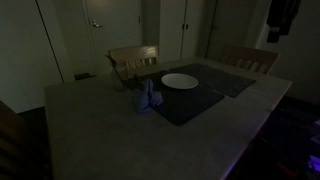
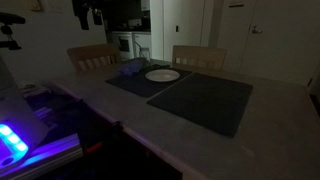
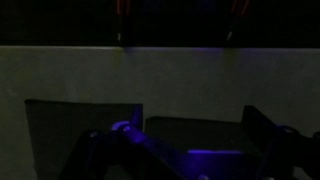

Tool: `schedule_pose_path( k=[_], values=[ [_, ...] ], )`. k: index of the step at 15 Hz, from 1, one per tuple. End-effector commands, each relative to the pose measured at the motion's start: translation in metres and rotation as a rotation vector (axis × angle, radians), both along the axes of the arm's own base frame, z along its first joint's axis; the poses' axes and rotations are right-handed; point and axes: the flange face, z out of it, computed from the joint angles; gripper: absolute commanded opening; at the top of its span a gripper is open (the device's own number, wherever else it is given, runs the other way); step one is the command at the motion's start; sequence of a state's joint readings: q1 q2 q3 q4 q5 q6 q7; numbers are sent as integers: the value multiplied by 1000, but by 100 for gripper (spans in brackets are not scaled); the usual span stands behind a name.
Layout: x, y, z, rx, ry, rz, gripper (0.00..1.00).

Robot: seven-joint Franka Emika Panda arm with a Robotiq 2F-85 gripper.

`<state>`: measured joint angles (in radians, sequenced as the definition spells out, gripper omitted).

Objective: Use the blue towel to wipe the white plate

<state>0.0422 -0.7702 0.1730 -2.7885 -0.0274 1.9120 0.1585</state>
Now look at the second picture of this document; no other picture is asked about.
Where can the black camera on tripod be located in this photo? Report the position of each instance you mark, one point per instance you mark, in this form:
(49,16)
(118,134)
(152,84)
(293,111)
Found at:
(8,19)

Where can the silver door handle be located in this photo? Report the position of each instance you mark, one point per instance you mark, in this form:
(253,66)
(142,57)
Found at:
(255,30)

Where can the white kitchen oven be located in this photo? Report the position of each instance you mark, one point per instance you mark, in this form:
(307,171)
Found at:
(124,41)

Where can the dark placemat under plate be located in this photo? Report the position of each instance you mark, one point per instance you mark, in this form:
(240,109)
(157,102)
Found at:
(140,85)

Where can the white round plate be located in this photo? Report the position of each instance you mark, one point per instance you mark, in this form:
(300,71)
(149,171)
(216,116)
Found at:
(162,75)

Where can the white door with handle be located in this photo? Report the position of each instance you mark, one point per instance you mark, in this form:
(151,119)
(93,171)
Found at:
(289,47)

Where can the red handled clamp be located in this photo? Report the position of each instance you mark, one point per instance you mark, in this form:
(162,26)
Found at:
(93,148)

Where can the wooden chair near door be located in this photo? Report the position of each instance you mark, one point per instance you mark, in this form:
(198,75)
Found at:
(196,56)

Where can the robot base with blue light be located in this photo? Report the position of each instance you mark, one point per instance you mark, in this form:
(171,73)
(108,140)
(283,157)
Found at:
(20,129)

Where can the blue towel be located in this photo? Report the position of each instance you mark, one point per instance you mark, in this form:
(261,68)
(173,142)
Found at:
(132,66)

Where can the dark empty placemat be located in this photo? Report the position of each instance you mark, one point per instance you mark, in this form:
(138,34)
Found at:
(214,103)

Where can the wooden chair near towel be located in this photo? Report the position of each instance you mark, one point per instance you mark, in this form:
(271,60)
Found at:
(94,56)

